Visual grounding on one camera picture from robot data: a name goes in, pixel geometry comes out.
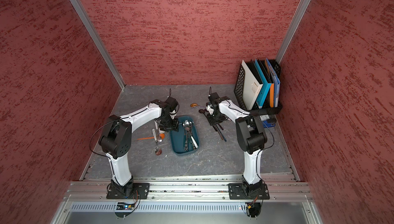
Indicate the orange folder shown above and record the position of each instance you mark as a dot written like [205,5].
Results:
[271,81]

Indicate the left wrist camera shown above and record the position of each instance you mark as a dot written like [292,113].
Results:
[172,106]

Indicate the purple iridescent spoon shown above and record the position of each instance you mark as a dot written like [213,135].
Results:
[202,111]

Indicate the blue stapler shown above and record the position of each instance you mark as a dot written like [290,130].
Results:
[268,121]

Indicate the orange handled spoon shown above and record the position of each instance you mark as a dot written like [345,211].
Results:
[147,138]

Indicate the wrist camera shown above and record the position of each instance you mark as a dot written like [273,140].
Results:
[172,106]
[212,106]

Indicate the aluminium front rail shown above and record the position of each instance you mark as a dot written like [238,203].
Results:
[198,191]

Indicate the blue folder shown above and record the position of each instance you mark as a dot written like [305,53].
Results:
[277,85]

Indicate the perforated cable tray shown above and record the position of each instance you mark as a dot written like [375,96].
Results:
[160,207]

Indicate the white handled spoon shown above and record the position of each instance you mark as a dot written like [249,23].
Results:
[195,145]

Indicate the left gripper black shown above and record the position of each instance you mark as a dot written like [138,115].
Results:
[174,126]

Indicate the corner aluminium post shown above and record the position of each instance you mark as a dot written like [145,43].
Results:
[297,17]
[81,12]

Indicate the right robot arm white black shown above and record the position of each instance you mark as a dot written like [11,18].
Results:
[251,136]

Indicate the white folder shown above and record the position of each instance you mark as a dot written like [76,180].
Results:
[252,84]

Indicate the left corner aluminium post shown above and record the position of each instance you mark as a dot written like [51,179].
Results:
[81,12]

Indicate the right corner aluminium post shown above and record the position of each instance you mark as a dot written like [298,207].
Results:
[297,17]

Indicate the blue iridescent spoon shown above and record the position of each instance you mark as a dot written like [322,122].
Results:
[220,129]

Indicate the teal plastic storage box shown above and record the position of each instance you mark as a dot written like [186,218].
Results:
[178,138]

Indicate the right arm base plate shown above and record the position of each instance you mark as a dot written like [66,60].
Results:
[245,191]

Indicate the copper bowl spoon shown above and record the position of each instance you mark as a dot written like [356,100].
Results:
[158,150]

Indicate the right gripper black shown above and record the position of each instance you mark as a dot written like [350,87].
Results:
[213,122]

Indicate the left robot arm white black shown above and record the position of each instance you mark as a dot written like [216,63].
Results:
[116,136]

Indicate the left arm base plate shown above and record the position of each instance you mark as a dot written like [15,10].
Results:
[130,191]

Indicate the gold spoon at back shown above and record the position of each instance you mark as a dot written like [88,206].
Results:
[194,105]

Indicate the teal folder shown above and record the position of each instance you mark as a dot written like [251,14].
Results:
[266,82]

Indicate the black mesh file rack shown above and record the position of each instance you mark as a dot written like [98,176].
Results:
[238,91]

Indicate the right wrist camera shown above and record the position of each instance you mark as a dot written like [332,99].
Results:
[212,106]

